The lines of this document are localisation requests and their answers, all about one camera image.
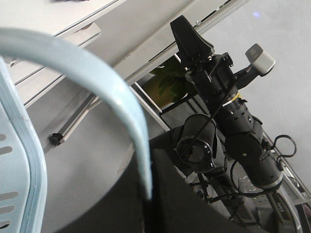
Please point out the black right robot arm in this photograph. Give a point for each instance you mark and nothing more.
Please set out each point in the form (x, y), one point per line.
(244, 135)

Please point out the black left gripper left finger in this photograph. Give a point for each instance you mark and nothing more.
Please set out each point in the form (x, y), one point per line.
(120, 210)

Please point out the green potted plant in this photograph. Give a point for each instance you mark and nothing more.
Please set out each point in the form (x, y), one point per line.
(168, 84)

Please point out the light blue plastic basket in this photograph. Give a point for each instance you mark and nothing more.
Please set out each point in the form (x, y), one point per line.
(85, 170)

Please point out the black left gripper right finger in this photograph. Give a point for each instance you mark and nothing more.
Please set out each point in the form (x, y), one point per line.
(175, 206)

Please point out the white metal shelf unit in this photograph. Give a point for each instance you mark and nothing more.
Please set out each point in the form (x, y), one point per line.
(22, 82)

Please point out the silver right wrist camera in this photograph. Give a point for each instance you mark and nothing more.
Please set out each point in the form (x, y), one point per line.
(262, 61)

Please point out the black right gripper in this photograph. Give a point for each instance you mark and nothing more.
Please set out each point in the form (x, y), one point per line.
(212, 79)

